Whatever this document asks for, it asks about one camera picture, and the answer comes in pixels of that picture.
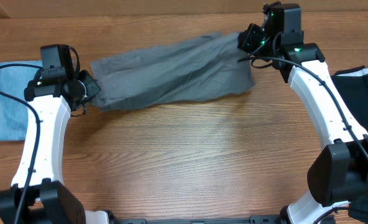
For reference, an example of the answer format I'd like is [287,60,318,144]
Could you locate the grey shorts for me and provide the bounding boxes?
[91,32,255,111]

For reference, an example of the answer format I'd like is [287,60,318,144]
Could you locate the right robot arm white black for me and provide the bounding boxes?
[238,24,368,223]

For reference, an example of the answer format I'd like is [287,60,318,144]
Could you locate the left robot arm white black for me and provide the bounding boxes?
[0,70,113,223]

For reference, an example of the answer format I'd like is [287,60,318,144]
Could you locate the folded blue denim garment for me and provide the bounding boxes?
[0,60,42,141]

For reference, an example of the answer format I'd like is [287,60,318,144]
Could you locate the black garment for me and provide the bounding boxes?
[331,66,368,223]

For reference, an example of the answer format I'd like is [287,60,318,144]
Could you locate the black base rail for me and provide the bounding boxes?
[111,215,285,224]

